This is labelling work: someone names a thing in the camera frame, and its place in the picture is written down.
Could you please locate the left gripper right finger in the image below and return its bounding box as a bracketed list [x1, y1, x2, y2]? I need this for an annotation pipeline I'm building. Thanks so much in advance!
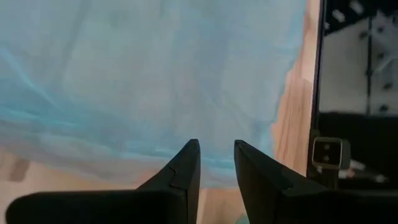
[233, 139, 398, 224]

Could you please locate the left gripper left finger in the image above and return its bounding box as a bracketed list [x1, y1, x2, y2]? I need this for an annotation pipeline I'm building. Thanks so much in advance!
[5, 138, 201, 224]

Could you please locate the light blue bag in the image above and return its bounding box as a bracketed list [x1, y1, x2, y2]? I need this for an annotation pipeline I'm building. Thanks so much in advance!
[0, 0, 308, 189]

